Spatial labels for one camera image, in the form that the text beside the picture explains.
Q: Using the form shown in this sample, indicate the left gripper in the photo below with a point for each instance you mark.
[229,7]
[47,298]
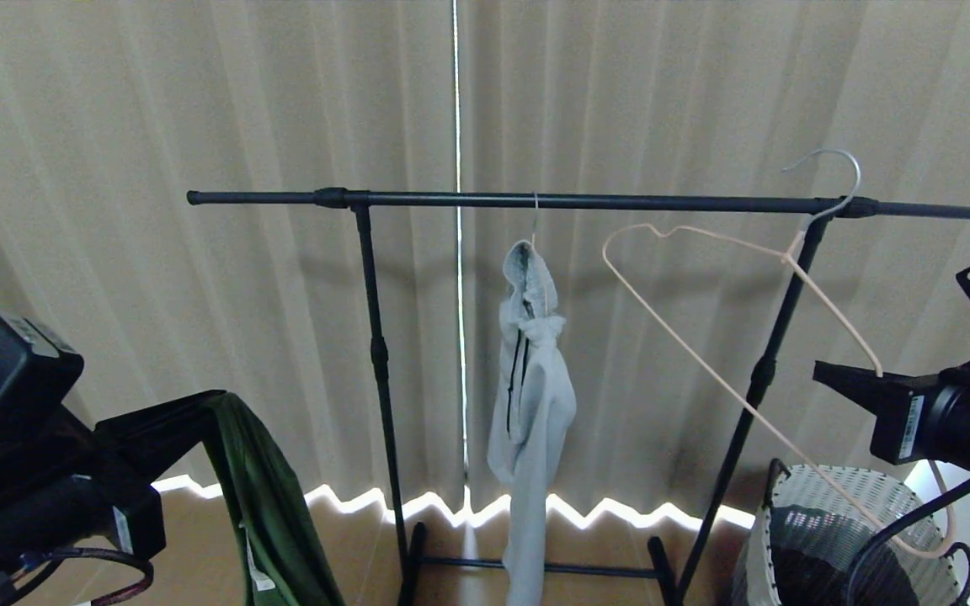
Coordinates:
[30,505]

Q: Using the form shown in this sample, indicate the green garment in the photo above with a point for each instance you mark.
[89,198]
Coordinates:
[266,505]

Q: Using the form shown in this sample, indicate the pink clothes hanger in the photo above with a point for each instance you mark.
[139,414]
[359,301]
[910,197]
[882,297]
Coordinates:
[796,244]
[535,219]

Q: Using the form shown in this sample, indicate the pale grey shorts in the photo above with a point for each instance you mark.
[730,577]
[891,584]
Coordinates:
[535,421]

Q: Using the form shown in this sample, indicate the white laundry basket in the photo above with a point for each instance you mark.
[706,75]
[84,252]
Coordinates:
[822,488]

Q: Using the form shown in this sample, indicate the black clothes rack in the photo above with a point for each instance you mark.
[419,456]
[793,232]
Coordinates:
[535,200]

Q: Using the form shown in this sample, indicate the beige curtain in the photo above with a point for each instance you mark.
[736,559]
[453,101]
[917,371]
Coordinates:
[199,101]

